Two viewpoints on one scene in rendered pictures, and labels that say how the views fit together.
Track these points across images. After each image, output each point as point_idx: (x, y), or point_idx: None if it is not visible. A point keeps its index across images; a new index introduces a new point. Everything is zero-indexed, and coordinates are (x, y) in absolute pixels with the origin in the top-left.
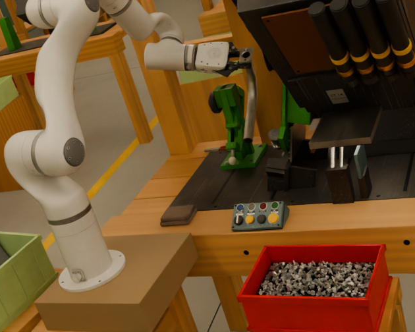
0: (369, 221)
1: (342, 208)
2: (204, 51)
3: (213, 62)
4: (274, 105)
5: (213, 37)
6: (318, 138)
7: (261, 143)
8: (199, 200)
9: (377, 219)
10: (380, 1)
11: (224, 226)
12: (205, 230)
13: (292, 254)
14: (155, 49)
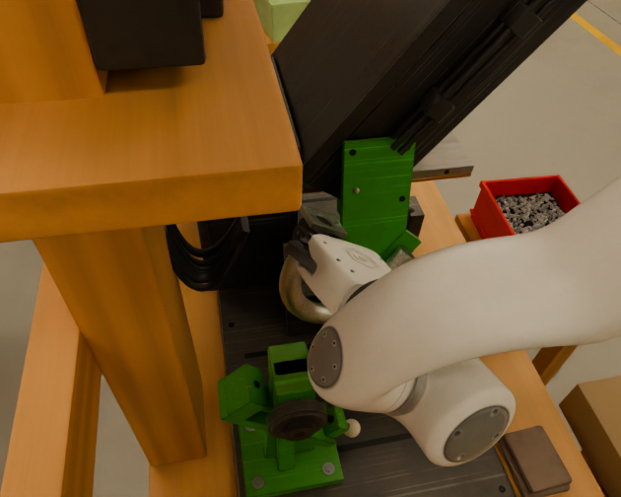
0: (438, 208)
1: (420, 238)
2: (372, 272)
3: (383, 265)
4: (193, 366)
5: (25, 457)
6: (458, 159)
7: (192, 467)
8: None
9: (432, 203)
10: None
11: (513, 366)
12: (534, 390)
13: None
14: (481, 362)
